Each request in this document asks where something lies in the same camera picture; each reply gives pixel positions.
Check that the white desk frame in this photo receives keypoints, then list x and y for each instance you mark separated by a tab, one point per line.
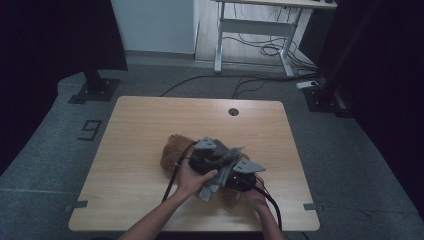
253	26

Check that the grey tape strip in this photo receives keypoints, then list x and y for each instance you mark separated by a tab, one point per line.
78	205
311	206

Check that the brown teddy bear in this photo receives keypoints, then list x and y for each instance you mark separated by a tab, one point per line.
175	153

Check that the white power strip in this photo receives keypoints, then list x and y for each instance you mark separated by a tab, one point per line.
306	84

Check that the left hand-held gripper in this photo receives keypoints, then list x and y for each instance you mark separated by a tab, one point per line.
203	163

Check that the black tape floor marking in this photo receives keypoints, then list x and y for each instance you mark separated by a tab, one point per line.
90	130

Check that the black stand with square base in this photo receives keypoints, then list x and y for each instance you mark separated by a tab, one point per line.
96	90

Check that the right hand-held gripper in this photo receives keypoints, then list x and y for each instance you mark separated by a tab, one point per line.
245	166

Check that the person's left hand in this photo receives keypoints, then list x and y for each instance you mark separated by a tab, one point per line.
190	181

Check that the person's right hand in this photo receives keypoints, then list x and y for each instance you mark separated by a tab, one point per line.
256	198

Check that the black curtain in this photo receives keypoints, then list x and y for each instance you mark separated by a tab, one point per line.
383	83
50	50

